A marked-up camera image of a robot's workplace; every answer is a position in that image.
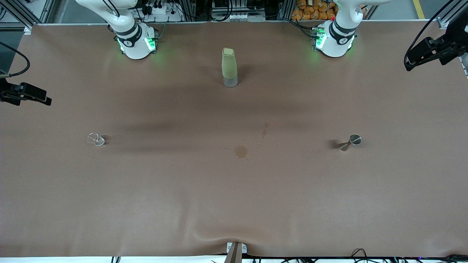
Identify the small clear glass measuring cup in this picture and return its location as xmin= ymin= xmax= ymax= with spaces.
xmin=87 ymin=133 xmax=105 ymax=147

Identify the stainless steel double jigger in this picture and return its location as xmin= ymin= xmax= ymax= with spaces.
xmin=339 ymin=134 xmax=362 ymax=152

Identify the green sleeved shaker bottle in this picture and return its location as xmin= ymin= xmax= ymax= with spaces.
xmin=222 ymin=47 xmax=238 ymax=88

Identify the orange packets pile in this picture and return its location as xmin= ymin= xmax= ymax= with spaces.
xmin=291 ymin=0 xmax=339 ymax=20

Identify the white power strip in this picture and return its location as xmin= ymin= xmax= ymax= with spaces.
xmin=141 ymin=4 xmax=176 ymax=17

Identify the brown table cover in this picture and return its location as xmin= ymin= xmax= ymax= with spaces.
xmin=0 ymin=21 xmax=468 ymax=258

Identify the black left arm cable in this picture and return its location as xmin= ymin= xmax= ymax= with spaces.
xmin=404 ymin=0 xmax=457 ymax=72

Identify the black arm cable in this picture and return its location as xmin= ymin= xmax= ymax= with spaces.
xmin=0 ymin=41 xmax=30 ymax=78
xmin=404 ymin=0 xmax=457 ymax=72

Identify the aluminium frame strut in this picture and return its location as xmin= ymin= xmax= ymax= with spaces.
xmin=0 ymin=0 xmax=55 ymax=30
xmin=435 ymin=0 xmax=468 ymax=29

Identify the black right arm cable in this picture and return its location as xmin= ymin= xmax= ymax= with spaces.
xmin=0 ymin=41 xmax=30 ymax=78

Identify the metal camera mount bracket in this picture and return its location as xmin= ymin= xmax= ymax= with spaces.
xmin=224 ymin=242 xmax=248 ymax=263

